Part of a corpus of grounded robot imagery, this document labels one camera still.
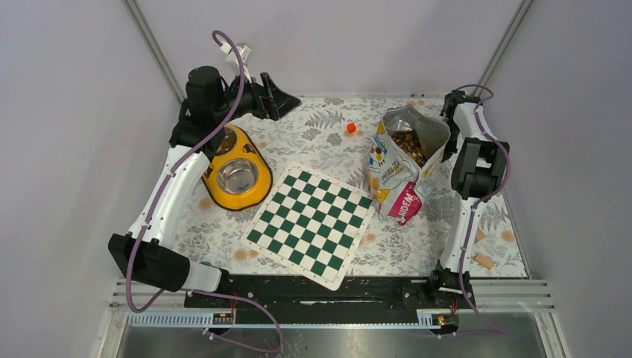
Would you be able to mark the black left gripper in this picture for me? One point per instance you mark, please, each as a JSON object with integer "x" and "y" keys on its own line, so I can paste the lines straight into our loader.
{"x": 269, "y": 101}

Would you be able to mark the pet food bag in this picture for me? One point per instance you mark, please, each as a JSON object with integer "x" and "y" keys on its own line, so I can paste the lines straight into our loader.
{"x": 405, "y": 150}

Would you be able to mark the wooden cube near right arm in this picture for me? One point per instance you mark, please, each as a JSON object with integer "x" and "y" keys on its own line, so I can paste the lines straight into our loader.
{"x": 480, "y": 235}

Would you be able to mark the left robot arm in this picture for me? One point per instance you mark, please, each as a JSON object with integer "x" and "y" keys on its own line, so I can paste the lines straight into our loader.
{"x": 145, "y": 252}

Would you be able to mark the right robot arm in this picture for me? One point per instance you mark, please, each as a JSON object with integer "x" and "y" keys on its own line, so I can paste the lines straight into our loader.
{"x": 480, "y": 171}

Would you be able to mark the yellow double pet bowl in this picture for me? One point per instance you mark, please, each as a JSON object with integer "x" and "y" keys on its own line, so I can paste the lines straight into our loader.
{"x": 238, "y": 177}

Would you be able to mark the floral tablecloth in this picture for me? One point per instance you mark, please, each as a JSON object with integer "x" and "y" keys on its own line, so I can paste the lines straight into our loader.
{"x": 315, "y": 134}

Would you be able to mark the green white chessboard mat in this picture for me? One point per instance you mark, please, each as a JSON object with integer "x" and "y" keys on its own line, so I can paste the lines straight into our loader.
{"x": 312, "y": 224}

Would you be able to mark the wooden cylinder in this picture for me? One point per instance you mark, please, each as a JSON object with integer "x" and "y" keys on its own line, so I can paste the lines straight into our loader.
{"x": 484, "y": 261}

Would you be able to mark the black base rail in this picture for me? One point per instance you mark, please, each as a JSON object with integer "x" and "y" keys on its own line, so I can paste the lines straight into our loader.
{"x": 326, "y": 296}

